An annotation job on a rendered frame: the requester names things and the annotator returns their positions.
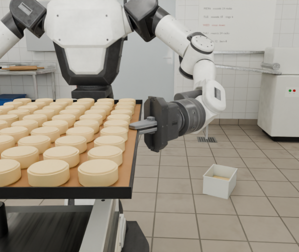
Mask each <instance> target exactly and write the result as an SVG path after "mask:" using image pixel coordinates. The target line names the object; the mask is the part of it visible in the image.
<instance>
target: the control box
mask: <svg viewBox="0 0 299 252"><path fill-rule="evenodd" d="M93 206H94V205H32V206H5V211H6V213H49V212H91V211H92V209H93Z"/></svg>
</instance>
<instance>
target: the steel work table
mask: <svg viewBox="0 0 299 252"><path fill-rule="evenodd" d="M0 64H14V65H15V66H37V67H44V68H45V69H37V70H17V71H10V70H0V75H32V79H33V89H34V99H35V100H37V99H39V95H38V84H37V75H39V74H45V73H50V74H51V86H52V98H53V100H56V89H55V77H54V72H56V71H57V70H56V62H0Z"/></svg>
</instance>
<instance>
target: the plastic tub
mask: <svg viewBox="0 0 299 252"><path fill-rule="evenodd" d="M237 170H238V168H234V167H229V166H223V165H218V164H213V165H212V166H211V167H210V168H209V169H208V171H207V172H206V173H205V174H204V175H203V192H202V193H203V194H207V195H211V196H215V197H219V198H223V199H228V198H229V196H230V194H231V193H232V191H233V189H234V188H235V186H236V180H237Z"/></svg>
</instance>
